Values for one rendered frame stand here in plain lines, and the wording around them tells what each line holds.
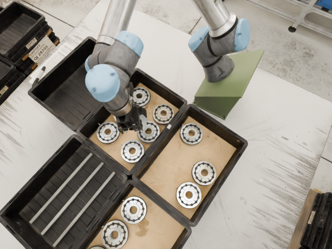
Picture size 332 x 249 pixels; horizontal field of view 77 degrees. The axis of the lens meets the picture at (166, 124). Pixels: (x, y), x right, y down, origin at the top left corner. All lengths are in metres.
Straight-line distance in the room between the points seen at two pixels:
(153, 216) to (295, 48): 2.20
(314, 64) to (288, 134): 1.43
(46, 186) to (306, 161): 1.23
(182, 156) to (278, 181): 0.50
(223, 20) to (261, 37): 1.70
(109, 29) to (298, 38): 2.28
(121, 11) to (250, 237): 1.04
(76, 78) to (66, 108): 0.17
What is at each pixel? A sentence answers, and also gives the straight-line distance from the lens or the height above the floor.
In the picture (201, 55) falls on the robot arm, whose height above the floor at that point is 0.97.
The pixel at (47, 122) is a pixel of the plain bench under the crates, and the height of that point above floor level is 0.70.
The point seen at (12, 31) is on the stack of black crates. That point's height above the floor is 0.49.
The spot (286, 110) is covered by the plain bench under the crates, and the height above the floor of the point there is 0.70.
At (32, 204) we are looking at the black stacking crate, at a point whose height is 0.83.
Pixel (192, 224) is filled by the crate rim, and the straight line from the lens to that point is 0.84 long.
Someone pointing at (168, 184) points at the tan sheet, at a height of 0.83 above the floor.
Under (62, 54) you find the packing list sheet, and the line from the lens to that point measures 1.47.
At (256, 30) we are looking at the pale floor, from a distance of 2.61.
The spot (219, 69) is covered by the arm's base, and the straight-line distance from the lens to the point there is 1.05.
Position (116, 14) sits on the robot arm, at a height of 1.27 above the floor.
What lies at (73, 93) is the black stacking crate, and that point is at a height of 0.83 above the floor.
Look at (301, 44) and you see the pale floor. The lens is 2.69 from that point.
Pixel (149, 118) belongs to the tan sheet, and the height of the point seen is 0.83.
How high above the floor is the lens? 1.76
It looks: 71 degrees down
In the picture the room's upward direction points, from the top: straight up
